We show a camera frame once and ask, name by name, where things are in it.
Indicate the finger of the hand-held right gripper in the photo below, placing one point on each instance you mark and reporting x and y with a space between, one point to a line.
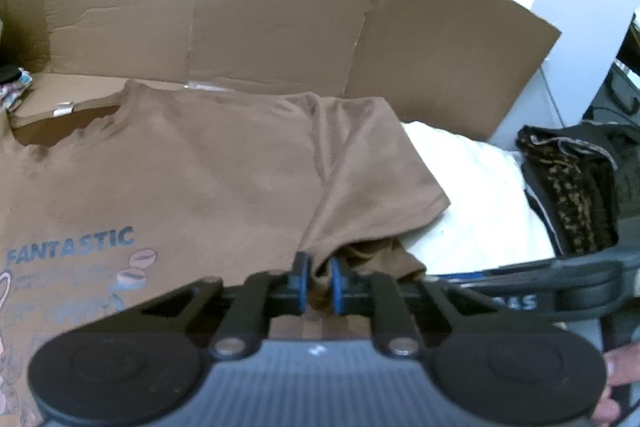
475 283

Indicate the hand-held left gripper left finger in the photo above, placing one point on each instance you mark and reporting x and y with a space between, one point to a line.
302 284

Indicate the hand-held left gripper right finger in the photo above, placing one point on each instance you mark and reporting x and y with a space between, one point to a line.
336 287

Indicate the brown t-shirt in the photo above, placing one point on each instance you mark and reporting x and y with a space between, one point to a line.
200 167

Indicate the person's right hand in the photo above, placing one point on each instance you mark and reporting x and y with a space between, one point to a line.
622 367

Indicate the cream bear printed blanket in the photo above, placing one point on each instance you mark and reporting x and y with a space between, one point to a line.
475 207

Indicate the dark leopard patterned garment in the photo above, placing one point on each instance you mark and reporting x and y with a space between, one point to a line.
570 197

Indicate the large brown cardboard sheet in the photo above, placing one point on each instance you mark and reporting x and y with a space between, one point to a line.
275 7

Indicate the floral printed cloth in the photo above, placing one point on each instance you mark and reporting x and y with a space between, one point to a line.
14 92

